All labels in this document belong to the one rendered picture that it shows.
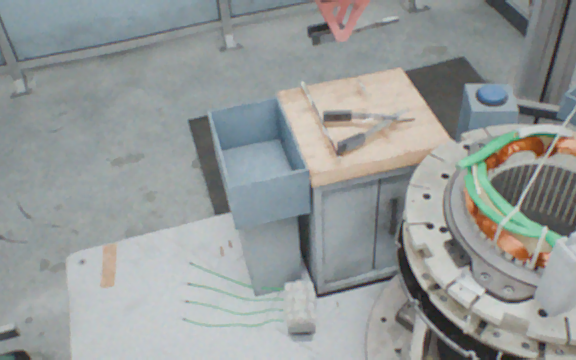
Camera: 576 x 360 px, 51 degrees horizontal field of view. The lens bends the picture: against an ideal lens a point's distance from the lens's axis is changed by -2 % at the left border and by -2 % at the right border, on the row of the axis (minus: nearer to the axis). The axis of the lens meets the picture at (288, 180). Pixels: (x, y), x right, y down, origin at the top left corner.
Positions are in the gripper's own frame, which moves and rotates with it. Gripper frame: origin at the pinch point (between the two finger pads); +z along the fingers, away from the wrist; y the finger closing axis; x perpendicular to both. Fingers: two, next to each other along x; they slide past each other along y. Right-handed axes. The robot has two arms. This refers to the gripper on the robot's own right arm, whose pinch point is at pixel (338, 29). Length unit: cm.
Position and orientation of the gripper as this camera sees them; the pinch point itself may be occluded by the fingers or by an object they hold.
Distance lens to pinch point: 83.4
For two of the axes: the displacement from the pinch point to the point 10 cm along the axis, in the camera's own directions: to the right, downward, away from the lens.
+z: 0.7, 7.0, 7.1
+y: 2.6, 6.8, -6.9
